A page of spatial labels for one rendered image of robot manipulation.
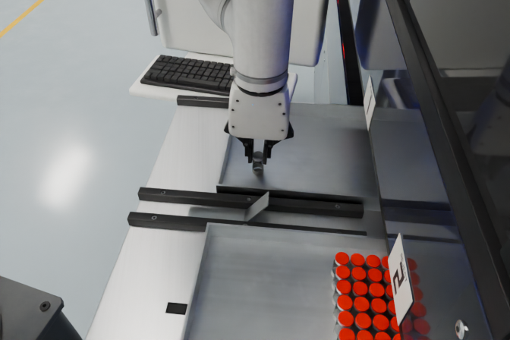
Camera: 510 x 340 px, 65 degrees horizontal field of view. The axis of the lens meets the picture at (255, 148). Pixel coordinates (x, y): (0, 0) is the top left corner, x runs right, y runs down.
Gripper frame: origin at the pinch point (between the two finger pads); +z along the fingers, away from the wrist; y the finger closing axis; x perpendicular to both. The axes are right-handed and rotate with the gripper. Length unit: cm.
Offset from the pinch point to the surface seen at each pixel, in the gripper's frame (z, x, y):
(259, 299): 5.6, -25.6, 2.7
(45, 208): 95, 50, -100
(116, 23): 95, 230, -132
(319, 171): 5.4, 1.4, 12.0
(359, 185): 5.3, -1.6, 19.3
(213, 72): 11.2, 42.0, -16.4
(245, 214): 5.4, -10.6, -1.1
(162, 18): 3, 57, -34
